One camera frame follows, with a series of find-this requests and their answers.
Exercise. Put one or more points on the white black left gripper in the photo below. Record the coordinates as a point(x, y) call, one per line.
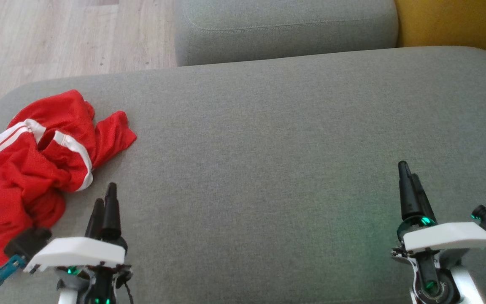
point(78, 251)

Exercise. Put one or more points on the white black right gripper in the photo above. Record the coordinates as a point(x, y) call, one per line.
point(445, 236)

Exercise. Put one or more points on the red garment with striped trim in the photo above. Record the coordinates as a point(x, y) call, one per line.
point(2, 181)

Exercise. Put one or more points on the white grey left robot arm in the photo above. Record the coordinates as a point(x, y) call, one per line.
point(68, 295)

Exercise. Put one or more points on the yellow sofa backrest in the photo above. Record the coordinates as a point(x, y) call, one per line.
point(454, 21)

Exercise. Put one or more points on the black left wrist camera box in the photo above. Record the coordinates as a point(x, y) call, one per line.
point(28, 242)

